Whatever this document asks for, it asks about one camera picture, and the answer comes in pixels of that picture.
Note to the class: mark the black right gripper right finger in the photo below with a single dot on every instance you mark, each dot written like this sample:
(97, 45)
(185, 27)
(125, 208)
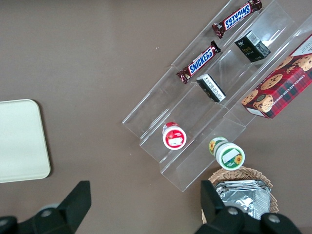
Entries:
(212, 202)

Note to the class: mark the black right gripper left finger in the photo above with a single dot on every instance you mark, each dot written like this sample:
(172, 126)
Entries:
(75, 202)

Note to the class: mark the light tan wicker basket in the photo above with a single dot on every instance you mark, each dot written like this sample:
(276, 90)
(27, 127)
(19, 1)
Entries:
(243, 173)

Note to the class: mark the cream plastic serving tray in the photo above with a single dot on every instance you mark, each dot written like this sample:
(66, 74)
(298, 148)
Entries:
(22, 141)

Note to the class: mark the silver foil packets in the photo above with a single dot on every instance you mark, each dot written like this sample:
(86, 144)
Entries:
(243, 195)

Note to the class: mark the green lid yogurt cup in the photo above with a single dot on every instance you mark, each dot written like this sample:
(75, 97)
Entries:
(229, 156)

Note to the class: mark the clear acrylic step shelf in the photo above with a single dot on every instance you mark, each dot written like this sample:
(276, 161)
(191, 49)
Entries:
(175, 168)

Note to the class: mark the red lid yogurt cup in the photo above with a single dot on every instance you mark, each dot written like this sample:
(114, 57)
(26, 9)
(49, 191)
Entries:
(174, 137)

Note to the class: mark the small black carton box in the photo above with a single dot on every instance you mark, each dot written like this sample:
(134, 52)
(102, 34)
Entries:
(210, 87)
(252, 47)

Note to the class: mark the red tartan cookie box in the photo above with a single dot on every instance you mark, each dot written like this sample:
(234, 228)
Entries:
(280, 90)

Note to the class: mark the Snickers chocolate bar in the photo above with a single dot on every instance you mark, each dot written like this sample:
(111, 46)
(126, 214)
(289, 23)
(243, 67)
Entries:
(236, 18)
(198, 64)

